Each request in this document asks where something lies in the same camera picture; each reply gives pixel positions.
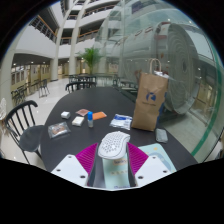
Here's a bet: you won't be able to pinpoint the brown flat packet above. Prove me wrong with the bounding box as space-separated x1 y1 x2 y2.
75 108 90 117

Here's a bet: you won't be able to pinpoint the brown paper bag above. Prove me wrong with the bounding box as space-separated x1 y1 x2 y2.
130 58 170 132

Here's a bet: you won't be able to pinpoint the grey flat pouch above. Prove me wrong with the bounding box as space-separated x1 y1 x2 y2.
155 128 169 144

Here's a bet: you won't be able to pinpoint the orange flat cloth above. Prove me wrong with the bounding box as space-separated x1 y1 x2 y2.
91 111 108 121

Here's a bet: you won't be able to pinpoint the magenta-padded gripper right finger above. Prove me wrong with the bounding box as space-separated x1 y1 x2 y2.
127 142 177 188

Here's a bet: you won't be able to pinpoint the group of distant black chairs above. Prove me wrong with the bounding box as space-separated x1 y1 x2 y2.
11 78 51 106

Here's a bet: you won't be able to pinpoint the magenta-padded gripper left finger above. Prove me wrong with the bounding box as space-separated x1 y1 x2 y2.
51 143 100 188

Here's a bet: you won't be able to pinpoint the small white box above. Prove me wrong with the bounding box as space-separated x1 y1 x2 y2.
60 111 72 120

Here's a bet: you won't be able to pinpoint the black spindle-back chair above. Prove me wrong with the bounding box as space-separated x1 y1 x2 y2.
4 99 45 165

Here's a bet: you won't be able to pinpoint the black chairs at table end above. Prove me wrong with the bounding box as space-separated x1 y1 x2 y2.
64 74 98 94

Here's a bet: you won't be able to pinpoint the white honeycomb computer mouse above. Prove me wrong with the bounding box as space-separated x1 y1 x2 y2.
97 130 132 161

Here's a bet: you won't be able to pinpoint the white blue tissue packet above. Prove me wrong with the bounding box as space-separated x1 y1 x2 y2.
109 113 133 131

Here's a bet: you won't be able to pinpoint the white square box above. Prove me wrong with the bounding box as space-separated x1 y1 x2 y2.
71 115 85 127

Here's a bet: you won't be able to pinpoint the clear plastic snack bag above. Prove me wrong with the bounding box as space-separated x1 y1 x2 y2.
47 121 72 139

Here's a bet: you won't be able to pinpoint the green potted plant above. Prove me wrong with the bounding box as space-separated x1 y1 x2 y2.
77 47 104 75

